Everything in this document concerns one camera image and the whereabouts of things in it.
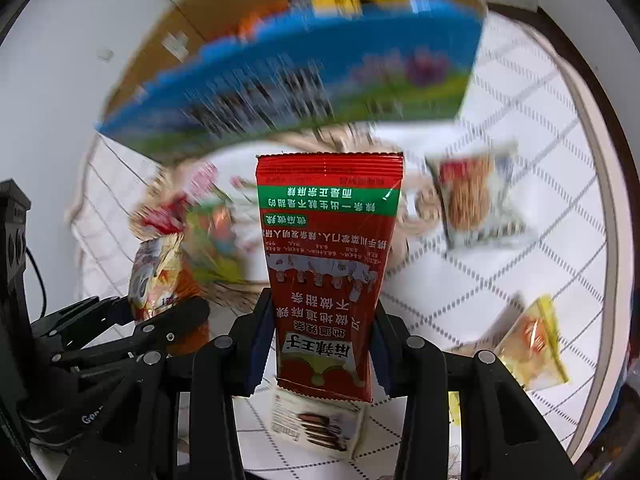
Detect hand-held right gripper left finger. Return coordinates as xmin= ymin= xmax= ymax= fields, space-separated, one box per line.
xmin=57 ymin=287 xmax=276 ymax=480

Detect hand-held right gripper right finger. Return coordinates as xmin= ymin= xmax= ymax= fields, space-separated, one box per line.
xmin=372 ymin=302 xmax=576 ymax=480

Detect yellow boxy snack packet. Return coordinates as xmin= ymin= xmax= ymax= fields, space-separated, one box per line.
xmin=312 ymin=0 xmax=363 ymax=18

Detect black cable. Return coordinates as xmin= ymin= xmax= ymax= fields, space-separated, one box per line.
xmin=25 ymin=247 xmax=48 ymax=318

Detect yellow packet with orange label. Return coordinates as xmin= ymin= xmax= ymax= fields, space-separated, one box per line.
xmin=492 ymin=294 xmax=571 ymax=392

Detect white chocolate biscuit packet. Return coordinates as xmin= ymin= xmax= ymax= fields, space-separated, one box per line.
xmin=270 ymin=385 xmax=368 ymax=461

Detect red and green snack packet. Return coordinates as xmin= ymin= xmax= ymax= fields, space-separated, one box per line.
xmin=255 ymin=151 xmax=405 ymax=404

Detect small red snack packet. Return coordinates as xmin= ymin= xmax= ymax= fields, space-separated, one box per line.
xmin=131 ymin=195 xmax=188 ymax=238

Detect white packet with brown picture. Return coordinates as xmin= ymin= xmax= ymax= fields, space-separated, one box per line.
xmin=425 ymin=142 xmax=538 ymax=251

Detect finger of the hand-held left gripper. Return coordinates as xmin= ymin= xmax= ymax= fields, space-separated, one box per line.
xmin=30 ymin=296 xmax=136 ymax=346
xmin=50 ymin=297 xmax=210 ymax=377

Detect orange panda snack packet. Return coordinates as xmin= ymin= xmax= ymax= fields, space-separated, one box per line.
xmin=129 ymin=236 xmax=207 ymax=328

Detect cardboard box with blue front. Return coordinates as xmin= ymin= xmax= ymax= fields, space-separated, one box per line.
xmin=95 ymin=0 xmax=488 ymax=166

